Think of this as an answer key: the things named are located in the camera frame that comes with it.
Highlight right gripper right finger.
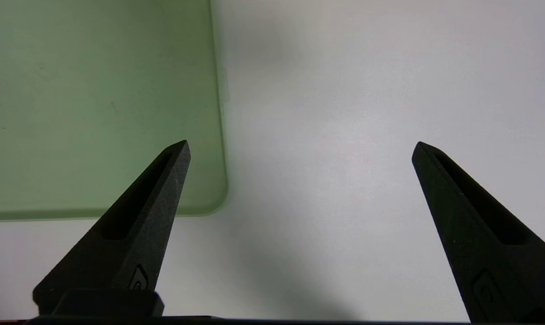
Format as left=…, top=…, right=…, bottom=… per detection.
left=411, top=141, right=545, bottom=323

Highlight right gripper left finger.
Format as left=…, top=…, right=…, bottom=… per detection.
left=32, top=140, right=192, bottom=315

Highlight green plastic tray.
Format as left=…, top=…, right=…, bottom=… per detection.
left=0, top=0, right=229, bottom=222

